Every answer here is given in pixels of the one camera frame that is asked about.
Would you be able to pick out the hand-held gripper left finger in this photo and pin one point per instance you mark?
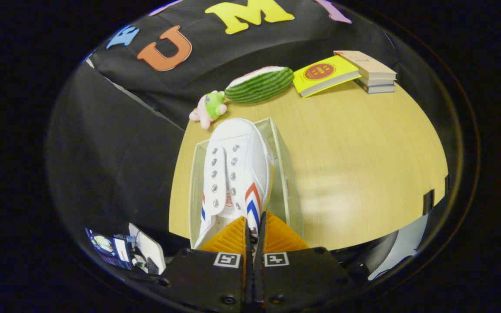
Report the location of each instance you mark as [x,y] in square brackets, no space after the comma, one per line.
[207,278]

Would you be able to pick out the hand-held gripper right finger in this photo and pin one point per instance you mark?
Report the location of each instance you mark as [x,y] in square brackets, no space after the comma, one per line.
[302,278]

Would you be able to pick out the pale green fabric storage box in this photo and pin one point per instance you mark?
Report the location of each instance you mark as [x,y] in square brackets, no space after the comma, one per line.
[286,191]

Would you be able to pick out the white shoe red blue stripes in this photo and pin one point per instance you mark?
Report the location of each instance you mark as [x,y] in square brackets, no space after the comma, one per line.
[237,152]

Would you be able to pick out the white plastic device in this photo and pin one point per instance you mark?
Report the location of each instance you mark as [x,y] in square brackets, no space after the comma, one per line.
[148,248]

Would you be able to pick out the blue printed carton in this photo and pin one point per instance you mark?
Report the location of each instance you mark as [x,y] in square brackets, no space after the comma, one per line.
[107,248]

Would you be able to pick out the black backdrop cloth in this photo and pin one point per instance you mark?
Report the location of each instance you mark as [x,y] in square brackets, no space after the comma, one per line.
[115,152]

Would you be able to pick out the pink and green plush toy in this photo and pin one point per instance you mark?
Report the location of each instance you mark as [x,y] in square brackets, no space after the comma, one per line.
[213,106]

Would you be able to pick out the watermelon slice plush toy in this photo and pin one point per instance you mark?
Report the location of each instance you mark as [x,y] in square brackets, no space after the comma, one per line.
[259,84]

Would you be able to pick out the grey blue book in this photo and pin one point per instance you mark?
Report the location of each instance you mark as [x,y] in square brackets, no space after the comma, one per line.
[379,89]

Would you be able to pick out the yellow book red circle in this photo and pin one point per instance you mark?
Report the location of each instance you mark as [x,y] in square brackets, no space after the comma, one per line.
[320,74]

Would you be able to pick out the white book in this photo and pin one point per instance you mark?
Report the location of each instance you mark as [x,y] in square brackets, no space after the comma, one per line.
[379,81]

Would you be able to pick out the beige cover book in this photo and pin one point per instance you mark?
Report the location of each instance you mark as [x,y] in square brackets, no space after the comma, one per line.
[368,63]

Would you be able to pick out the black table edge bracket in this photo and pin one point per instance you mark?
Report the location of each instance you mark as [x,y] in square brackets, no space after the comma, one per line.
[428,201]

